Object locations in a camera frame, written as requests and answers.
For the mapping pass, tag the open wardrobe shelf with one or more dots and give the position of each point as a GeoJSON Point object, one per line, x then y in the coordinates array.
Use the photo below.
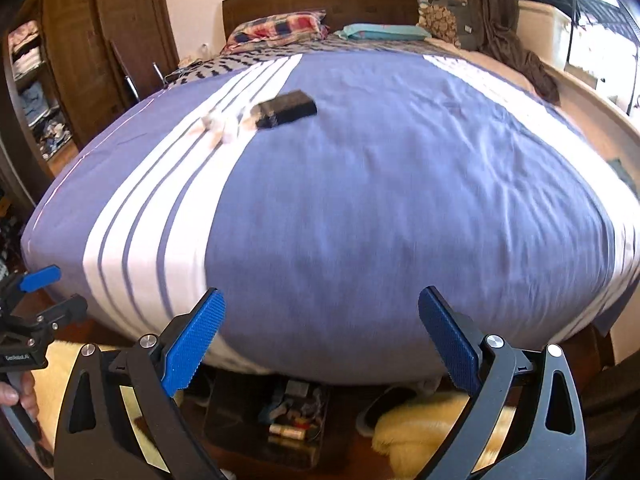
{"type": "Point", "coordinates": [37, 85]}

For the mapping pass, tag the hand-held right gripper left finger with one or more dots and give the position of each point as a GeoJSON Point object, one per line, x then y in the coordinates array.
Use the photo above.
{"type": "Point", "coordinates": [192, 342]}

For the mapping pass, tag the brown curtain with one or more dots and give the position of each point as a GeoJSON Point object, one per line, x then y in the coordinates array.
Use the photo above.
{"type": "Point", "coordinates": [505, 20]}

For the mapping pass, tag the grey slipper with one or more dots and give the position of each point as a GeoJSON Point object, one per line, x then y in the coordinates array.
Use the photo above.
{"type": "Point", "coordinates": [382, 410]}

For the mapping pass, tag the black rectangular box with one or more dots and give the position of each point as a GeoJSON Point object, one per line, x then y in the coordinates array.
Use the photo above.
{"type": "Point", "coordinates": [286, 109]}

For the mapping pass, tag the white storage box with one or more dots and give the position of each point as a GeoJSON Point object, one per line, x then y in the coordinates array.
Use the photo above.
{"type": "Point", "coordinates": [542, 35]}

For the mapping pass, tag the dark wooden headboard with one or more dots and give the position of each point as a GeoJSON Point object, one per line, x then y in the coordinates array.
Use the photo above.
{"type": "Point", "coordinates": [320, 2]}

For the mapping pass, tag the log print cushion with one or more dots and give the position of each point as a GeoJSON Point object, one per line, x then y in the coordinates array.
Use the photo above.
{"type": "Point", "coordinates": [437, 17]}

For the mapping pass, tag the blue folded clothes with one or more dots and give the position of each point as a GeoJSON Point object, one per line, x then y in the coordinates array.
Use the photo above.
{"type": "Point", "coordinates": [40, 102]}

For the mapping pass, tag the pink folded clothes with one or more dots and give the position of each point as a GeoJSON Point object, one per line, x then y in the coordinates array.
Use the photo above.
{"type": "Point", "coordinates": [25, 42]}

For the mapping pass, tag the grey cushion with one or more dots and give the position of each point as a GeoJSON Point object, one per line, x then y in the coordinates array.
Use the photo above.
{"type": "Point", "coordinates": [465, 25]}

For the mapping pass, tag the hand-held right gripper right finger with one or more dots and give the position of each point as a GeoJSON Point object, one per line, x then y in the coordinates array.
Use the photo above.
{"type": "Point", "coordinates": [447, 342]}

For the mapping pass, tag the colourful folded clothes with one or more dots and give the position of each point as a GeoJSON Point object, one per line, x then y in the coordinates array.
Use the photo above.
{"type": "Point", "coordinates": [55, 140]}

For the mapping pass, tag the zebra pattern blanket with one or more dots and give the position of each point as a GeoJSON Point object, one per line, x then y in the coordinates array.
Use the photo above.
{"type": "Point", "coordinates": [250, 60]}

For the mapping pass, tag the person's left hand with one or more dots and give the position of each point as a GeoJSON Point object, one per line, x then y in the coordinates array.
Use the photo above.
{"type": "Point", "coordinates": [29, 397]}

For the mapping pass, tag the plaid pillow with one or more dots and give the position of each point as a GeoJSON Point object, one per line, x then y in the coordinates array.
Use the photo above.
{"type": "Point", "coordinates": [280, 27]}

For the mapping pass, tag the brown wooden wardrobe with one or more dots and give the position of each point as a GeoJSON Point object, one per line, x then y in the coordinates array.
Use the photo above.
{"type": "Point", "coordinates": [115, 35]}

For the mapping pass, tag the black folding rack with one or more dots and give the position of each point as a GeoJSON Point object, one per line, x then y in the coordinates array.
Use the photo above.
{"type": "Point", "coordinates": [600, 15]}

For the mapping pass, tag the teal pillow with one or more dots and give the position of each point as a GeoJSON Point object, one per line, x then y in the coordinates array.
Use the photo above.
{"type": "Point", "coordinates": [380, 31]}

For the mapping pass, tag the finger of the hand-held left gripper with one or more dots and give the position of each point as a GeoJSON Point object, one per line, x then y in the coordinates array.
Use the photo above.
{"type": "Point", "coordinates": [62, 310]}
{"type": "Point", "coordinates": [40, 277]}

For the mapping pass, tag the green cloth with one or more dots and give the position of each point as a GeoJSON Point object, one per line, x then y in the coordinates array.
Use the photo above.
{"type": "Point", "coordinates": [622, 170]}

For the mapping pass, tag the dark storage bin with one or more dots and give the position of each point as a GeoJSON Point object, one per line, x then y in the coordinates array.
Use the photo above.
{"type": "Point", "coordinates": [270, 440]}

